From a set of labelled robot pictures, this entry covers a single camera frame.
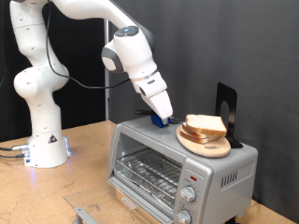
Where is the black base cable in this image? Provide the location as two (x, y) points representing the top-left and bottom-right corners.
(0, 143), (31, 152)
(0, 152), (31, 160)

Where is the round wooden plate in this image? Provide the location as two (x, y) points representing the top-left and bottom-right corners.
(176, 124), (232, 159)

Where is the wire oven rack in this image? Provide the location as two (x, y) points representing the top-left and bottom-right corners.
(115, 148), (183, 206)

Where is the silver oven knob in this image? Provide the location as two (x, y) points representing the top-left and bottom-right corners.
(175, 209), (192, 224)
(179, 186), (197, 203)

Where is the silver toaster oven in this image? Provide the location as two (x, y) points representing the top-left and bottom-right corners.
(107, 114), (259, 224)

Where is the vertical metal pole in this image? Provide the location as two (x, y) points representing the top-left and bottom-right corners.
(104, 18), (110, 121)

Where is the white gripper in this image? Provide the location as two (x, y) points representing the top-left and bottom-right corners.
(134, 71), (174, 126)

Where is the black metal bookend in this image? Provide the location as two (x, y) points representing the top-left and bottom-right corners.
(214, 81), (244, 149)

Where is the glass oven door with handle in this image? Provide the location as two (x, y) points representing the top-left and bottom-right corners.
(64, 177), (171, 224)

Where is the white bread slice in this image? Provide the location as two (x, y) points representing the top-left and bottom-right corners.
(185, 113), (228, 137)

